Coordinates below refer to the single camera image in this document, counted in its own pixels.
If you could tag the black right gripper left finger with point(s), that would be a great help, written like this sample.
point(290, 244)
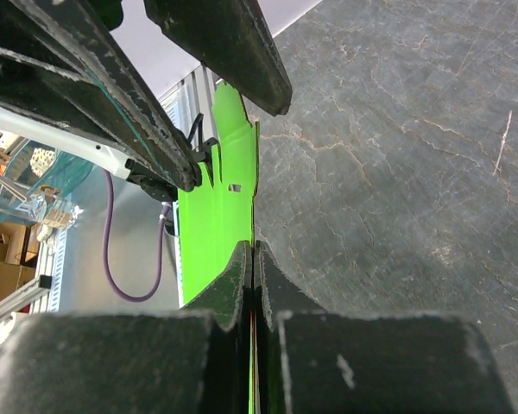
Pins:
point(82, 363)

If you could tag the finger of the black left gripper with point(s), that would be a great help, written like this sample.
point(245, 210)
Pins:
point(65, 82)
point(232, 39)

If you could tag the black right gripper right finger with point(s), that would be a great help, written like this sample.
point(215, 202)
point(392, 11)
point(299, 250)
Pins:
point(311, 360)

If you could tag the green paper box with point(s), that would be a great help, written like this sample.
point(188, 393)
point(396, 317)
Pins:
point(216, 245)

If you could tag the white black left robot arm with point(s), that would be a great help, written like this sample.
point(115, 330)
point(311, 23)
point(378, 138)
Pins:
point(66, 83)

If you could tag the cardboard boxes clutter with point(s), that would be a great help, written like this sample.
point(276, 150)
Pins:
point(36, 182)

